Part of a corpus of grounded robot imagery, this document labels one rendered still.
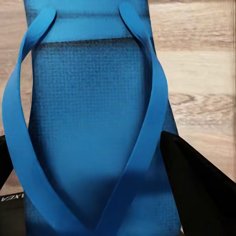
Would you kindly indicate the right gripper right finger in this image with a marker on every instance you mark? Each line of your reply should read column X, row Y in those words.
column 205, row 197

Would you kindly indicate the sandal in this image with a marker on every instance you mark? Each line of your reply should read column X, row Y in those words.
column 90, row 163

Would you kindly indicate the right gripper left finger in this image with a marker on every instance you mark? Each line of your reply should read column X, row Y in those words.
column 6, row 165

